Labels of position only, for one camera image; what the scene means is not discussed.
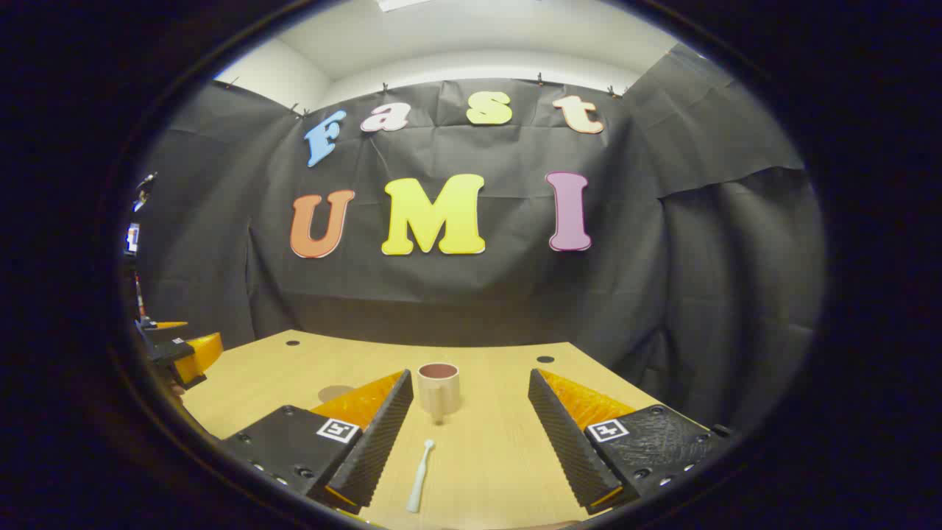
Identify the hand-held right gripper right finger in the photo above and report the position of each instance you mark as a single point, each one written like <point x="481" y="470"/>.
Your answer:
<point x="563" y="442"/>

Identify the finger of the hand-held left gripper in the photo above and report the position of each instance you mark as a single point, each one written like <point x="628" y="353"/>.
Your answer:
<point x="165" y="327"/>
<point x="195" y="355"/>

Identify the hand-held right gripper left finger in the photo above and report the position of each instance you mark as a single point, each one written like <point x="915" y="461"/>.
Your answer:
<point x="379" y="442"/>

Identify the pale green toothbrush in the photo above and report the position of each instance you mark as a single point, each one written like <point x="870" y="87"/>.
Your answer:
<point x="419" y="478"/>

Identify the round brown coaster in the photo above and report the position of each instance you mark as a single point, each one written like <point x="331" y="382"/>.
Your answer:
<point x="333" y="392"/>

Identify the beige cup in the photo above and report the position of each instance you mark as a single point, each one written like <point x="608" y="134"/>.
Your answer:
<point x="439" y="390"/>

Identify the wooden desktop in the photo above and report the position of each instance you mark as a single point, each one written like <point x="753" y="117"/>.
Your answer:
<point x="486" y="449"/>

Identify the computer monitor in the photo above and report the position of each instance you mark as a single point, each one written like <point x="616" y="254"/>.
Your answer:
<point x="132" y="239"/>

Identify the black backdrop cloth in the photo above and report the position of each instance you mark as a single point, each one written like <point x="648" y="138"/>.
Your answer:
<point x="500" y="287"/>

